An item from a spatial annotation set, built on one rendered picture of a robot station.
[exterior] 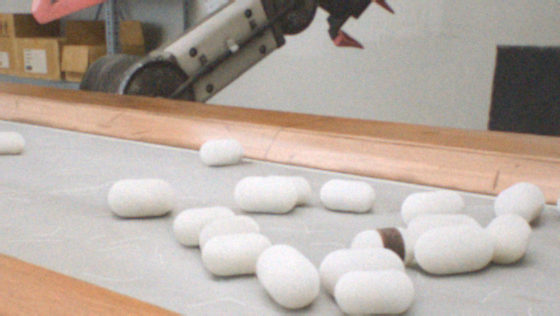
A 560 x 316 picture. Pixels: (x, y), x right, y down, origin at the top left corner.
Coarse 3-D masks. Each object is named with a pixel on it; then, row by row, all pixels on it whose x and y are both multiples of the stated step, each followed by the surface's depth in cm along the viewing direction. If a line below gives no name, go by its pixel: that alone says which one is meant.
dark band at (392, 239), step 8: (384, 232) 34; (392, 232) 34; (400, 232) 34; (384, 240) 34; (392, 240) 34; (400, 240) 34; (384, 248) 34; (392, 248) 34; (400, 248) 34; (400, 256) 34
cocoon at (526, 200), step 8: (520, 184) 42; (528, 184) 42; (504, 192) 41; (512, 192) 41; (520, 192) 41; (528, 192) 41; (536, 192) 42; (496, 200) 41; (504, 200) 41; (512, 200) 40; (520, 200) 40; (528, 200) 40; (536, 200) 41; (544, 200) 42; (496, 208) 41; (504, 208) 41; (512, 208) 40; (520, 208) 40; (528, 208) 40; (536, 208) 41; (496, 216) 42; (520, 216) 40; (528, 216) 40; (536, 216) 41
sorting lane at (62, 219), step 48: (48, 144) 67; (96, 144) 67; (144, 144) 67; (0, 192) 49; (48, 192) 49; (96, 192) 49; (192, 192) 49; (384, 192) 49; (0, 240) 39; (48, 240) 39; (96, 240) 39; (144, 240) 39; (288, 240) 39; (336, 240) 39; (144, 288) 32; (192, 288) 32; (240, 288) 32; (432, 288) 32; (480, 288) 32; (528, 288) 32
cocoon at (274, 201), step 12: (252, 180) 44; (264, 180) 44; (276, 180) 44; (288, 180) 44; (240, 192) 44; (252, 192) 43; (264, 192) 43; (276, 192) 43; (288, 192) 43; (240, 204) 44; (252, 204) 43; (264, 204) 43; (276, 204) 43; (288, 204) 43
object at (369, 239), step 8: (368, 232) 34; (376, 232) 34; (408, 232) 35; (360, 240) 34; (368, 240) 34; (376, 240) 34; (408, 240) 34; (416, 240) 35; (352, 248) 34; (360, 248) 34; (368, 248) 34; (408, 248) 34; (408, 256) 34
